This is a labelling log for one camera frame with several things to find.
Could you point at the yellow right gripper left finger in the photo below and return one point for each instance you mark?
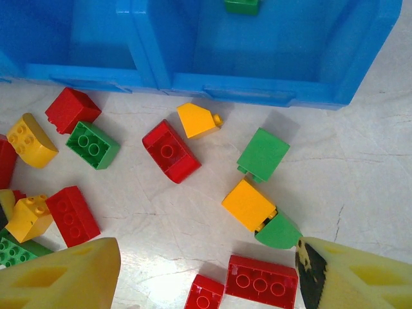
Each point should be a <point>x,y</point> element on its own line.
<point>64,283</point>

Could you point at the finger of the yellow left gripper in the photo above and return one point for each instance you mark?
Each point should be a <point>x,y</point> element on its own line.
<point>5,201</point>

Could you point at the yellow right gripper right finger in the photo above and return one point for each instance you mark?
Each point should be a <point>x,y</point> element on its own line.
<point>360,283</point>

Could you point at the yellow square lego brick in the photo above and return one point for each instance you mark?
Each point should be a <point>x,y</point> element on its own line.
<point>25,219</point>
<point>248,202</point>

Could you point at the yellow curved lego brick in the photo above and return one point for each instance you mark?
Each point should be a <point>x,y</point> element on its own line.
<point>35,145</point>

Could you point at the green curved lego brick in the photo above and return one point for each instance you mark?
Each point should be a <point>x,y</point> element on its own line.
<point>280,233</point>

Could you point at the green square lego brick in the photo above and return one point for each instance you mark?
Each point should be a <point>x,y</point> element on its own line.
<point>264,151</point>
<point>93,145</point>

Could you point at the green long lego brick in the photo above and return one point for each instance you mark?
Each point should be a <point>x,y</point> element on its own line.
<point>14,254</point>

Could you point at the red long lego brick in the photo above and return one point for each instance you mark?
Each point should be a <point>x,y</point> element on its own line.
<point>72,215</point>
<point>260,280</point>

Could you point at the red square lego brick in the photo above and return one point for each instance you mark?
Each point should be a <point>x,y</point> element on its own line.
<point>72,107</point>

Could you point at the red small lego brick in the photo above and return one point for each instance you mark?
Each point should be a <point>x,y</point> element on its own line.
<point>202,294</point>

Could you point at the red curved lego brick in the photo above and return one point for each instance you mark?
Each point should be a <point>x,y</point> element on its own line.
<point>170,151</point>

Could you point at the yellow sloped lego brick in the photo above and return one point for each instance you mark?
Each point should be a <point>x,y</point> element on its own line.
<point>196,120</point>

